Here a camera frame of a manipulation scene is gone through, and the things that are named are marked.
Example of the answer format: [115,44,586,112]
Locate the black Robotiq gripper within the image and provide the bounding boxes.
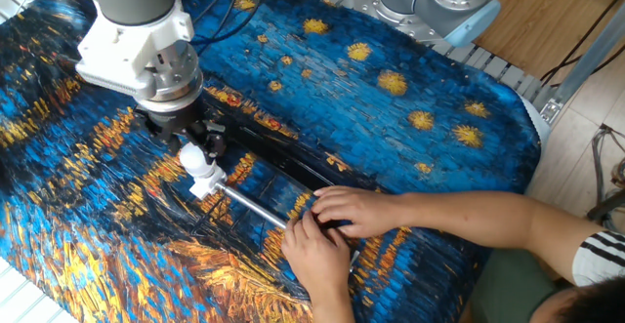
[134,99,229,162]

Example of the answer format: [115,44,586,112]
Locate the black C-clamp with silver screw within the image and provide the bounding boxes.
[194,93,362,273]

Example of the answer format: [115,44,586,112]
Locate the person's right forearm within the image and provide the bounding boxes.
[397,189,606,285]

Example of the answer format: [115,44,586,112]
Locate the person's left forearm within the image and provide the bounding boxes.
[310,291,357,323]

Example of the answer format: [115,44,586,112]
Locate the person's left hand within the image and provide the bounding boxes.
[280,209,354,307]

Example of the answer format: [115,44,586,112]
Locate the person's right hand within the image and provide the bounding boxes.
[311,184,409,240]

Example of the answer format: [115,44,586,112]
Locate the white plug socket adapter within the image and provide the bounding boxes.
[188,166,229,201]

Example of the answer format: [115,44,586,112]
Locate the starry night print tablecloth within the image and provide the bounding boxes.
[0,0,542,323]

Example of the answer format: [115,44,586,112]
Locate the green trousers leg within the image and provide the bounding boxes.
[471,247,563,323]

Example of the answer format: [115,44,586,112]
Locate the white shirt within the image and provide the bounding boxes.
[571,229,625,288]

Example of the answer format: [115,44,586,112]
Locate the person's head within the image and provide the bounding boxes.
[529,276,625,323]

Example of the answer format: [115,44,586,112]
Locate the thin black floor cables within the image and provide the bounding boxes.
[539,0,625,88]

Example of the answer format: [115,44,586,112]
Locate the aluminium frame beam with bracket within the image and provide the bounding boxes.
[540,0,625,119]

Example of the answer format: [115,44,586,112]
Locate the grey hose loop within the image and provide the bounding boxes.
[590,122,625,231]

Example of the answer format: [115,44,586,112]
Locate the dark chair leg frame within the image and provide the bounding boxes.
[587,198,625,222]

